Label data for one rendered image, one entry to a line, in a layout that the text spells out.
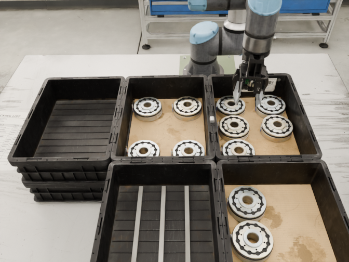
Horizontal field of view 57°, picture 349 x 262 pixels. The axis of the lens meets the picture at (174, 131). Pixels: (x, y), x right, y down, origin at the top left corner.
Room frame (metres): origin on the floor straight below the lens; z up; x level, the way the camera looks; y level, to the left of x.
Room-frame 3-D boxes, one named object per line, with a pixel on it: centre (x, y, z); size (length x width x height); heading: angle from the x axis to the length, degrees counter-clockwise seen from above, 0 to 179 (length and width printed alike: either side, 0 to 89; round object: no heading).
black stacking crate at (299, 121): (0.76, -0.27, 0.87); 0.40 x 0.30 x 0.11; 178
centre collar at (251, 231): (0.36, -0.18, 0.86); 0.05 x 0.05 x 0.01
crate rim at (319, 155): (0.76, -0.27, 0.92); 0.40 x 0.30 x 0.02; 178
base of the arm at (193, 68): (1.21, -0.14, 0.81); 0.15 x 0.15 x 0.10
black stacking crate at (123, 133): (0.77, 0.03, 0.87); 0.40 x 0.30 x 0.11; 178
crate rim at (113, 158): (0.77, 0.03, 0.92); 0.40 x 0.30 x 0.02; 178
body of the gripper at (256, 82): (0.73, -0.22, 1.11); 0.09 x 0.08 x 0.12; 169
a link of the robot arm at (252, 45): (0.74, -0.23, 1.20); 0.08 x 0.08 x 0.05
